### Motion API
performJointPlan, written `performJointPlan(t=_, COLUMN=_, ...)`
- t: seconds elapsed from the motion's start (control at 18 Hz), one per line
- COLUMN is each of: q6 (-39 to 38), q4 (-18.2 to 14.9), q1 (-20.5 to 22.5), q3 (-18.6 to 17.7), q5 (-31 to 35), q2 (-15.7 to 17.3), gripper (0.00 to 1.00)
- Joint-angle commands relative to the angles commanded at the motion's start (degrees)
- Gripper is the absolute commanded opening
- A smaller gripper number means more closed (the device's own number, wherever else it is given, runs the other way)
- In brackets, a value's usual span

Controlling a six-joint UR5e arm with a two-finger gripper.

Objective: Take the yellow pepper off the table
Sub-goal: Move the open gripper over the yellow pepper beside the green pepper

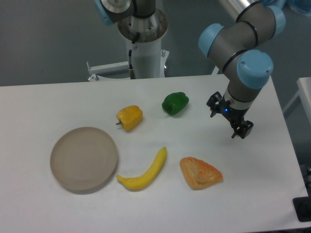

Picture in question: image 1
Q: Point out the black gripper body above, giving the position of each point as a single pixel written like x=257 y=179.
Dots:
x=233 y=110

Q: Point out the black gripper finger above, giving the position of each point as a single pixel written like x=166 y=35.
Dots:
x=242 y=128
x=212 y=103

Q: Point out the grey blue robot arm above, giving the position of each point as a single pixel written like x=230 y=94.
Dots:
x=233 y=50

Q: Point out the green bell pepper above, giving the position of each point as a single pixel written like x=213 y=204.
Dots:
x=174 y=103

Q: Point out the yellow bell pepper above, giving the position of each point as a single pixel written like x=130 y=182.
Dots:
x=129 y=117

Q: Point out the orange pastry turnover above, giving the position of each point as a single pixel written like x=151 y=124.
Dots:
x=198 y=174

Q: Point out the black device at edge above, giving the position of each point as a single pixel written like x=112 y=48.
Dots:
x=302 y=206

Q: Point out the yellow banana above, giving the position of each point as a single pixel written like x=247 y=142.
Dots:
x=144 y=180

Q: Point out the beige round plate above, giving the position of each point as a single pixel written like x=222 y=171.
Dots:
x=84 y=159

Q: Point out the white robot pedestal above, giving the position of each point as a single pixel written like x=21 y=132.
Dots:
x=145 y=56

